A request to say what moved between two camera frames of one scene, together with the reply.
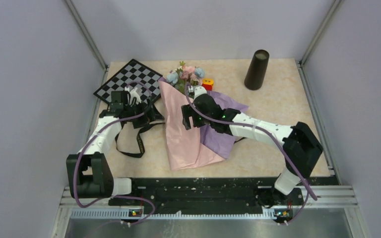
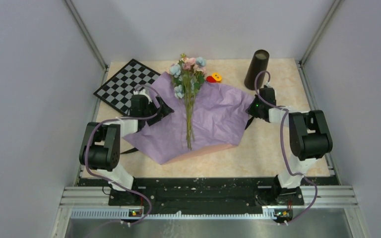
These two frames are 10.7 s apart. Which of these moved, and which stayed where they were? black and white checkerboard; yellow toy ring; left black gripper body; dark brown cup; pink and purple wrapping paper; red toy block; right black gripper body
Moved: right black gripper body; pink and purple wrapping paper; left black gripper body; yellow toy ring; red toy block
Stayed: black and white checkerboard; dark brown cup
